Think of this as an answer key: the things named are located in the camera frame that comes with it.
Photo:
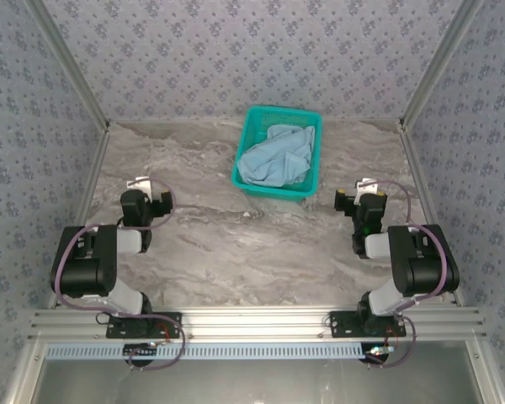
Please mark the light blue printed t-shirt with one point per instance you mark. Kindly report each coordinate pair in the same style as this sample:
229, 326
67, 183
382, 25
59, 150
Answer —
273, 160

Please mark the teal plastic basket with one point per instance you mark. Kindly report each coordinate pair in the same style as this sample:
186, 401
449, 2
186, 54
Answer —
252, 122

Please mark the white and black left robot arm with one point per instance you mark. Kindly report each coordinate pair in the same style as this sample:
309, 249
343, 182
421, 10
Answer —
88, 269

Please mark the black adapter board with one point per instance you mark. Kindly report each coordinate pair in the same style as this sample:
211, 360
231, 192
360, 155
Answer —
136, 350
376, 357

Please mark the grey metal panel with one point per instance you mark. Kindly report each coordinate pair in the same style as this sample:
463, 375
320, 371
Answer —
252, 383

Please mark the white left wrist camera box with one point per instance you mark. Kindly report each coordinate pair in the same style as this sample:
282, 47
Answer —
141, 184

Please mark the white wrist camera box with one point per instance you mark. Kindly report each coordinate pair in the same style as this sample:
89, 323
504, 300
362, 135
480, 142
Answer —
368, 185
141, 184

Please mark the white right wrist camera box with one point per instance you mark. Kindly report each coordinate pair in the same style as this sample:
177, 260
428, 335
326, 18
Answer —
368, 185

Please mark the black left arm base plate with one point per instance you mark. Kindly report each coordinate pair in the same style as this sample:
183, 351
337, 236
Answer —
168, 324

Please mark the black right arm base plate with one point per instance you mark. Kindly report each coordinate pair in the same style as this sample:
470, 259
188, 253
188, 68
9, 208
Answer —
341, 326

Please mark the aluminium mounting rail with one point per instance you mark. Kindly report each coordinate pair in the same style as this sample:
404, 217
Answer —
252, 322

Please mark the aluminium frame post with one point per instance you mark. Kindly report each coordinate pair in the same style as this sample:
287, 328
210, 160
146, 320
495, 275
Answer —
70, 63
438, 63

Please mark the aluminium frame leg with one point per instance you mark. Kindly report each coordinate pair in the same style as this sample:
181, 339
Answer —
484, 374
25, 374

